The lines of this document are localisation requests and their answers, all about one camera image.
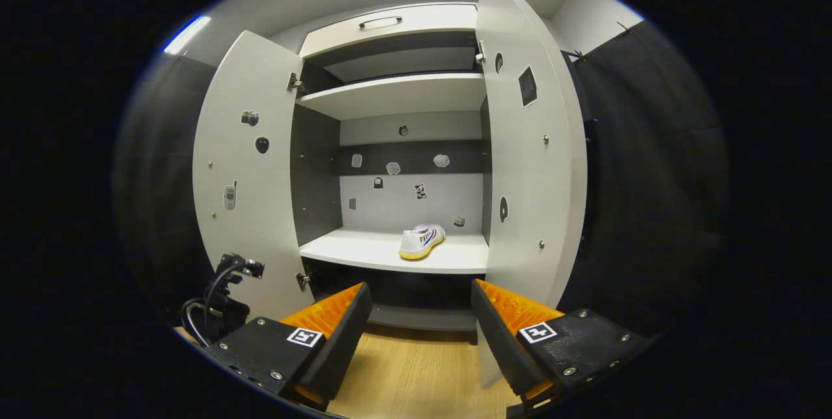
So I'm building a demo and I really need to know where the black backdrop cloth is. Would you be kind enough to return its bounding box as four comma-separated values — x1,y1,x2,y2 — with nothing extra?
114,19,729,342

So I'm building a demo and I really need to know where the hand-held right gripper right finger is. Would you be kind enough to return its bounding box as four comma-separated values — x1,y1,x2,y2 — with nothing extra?
471,278,651,407

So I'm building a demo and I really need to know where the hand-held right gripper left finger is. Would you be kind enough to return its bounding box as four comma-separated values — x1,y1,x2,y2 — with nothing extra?
205,281,374,407

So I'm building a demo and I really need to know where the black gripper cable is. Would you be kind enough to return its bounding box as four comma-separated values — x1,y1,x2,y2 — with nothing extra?
181,263,244,348

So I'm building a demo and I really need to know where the white shoe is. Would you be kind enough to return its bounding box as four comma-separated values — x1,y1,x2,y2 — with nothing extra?
398,223,447,261

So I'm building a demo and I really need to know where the white cabinet drawer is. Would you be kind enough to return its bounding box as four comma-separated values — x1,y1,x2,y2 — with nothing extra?
299,3,478,59

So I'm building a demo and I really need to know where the white shoe cabinet door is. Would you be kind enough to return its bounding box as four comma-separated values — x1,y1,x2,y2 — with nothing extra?
192,31,316,321
476,0,589,308

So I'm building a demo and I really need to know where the small ceiling light panel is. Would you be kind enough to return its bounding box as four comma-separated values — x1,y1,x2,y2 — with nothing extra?
162,15,213,56

